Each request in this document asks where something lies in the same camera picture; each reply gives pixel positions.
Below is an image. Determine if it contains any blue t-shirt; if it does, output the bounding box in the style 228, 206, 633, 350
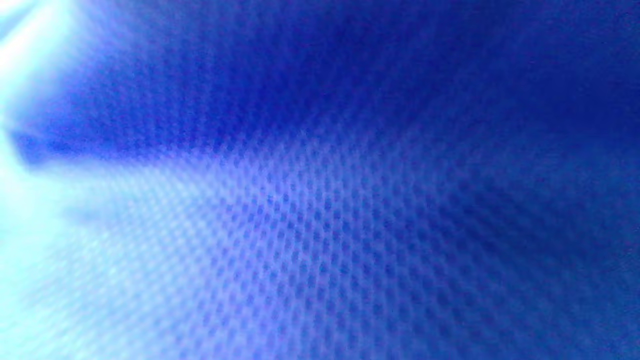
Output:
0, 0, 640, 360

